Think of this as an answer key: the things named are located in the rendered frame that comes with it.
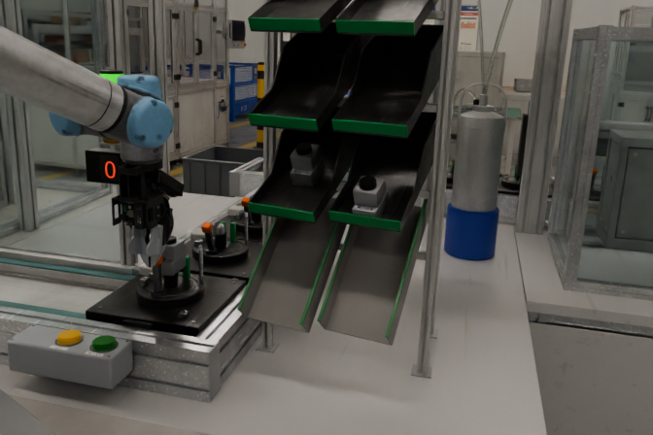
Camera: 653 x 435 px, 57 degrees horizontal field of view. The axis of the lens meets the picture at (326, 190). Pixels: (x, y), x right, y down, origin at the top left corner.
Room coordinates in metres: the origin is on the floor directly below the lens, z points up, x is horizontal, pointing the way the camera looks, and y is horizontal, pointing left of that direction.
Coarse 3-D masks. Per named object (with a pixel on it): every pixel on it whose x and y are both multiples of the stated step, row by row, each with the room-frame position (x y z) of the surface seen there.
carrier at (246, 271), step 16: (224, 224) 1.46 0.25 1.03; (192, 240) 1.51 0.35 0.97; (224, 240) 1.41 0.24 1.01; (240, 240) 1.47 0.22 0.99; (192, 256) 1.39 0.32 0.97; (208, 256) 1.35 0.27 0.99; (224, 256) 1.35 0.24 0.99; (240, 256) 1.37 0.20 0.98; (256, 256) 1.41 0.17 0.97; (192, 272) 1.31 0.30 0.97; (208, 272) 1.30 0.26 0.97; (224, 272) 1.30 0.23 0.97; (240, 272) 1.30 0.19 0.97
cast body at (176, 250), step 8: (176, 240) 1.17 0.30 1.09; (168, 248) 1.15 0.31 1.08; (176, 248) 1.15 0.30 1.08; (184, 248) 1.19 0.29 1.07; (168, 256) 1.15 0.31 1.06; (176, 256) 1.15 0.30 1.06; (184, 256) 1.19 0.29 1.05; (168, 264) 1.14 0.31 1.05; (176, 264) 1.15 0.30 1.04; (184, 264) 1.19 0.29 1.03; (168, 272) 1.14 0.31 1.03; (176, 272) 1.15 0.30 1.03
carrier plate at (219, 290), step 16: (128, 288) 1.19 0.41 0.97; (208, 288) 1.20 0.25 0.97; (224, 288) 1.21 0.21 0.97; (240, 288) 1.23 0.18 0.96; (96, 304) 1.11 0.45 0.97; (112, 304) 1.11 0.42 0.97; (128, 304) 1.12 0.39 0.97; (192, 304) 1.13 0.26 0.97; (208, 304) 1.13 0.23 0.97; (224, 304) 1.14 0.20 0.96; (96, 320) 1.08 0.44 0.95; (112, 320) 1.07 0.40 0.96; (144, 320) 1.05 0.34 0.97; (160, 320) 1.05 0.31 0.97; (176, 320) 1.05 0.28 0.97; (192, 320) 1.05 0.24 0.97; (208, 320) 1.07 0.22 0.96
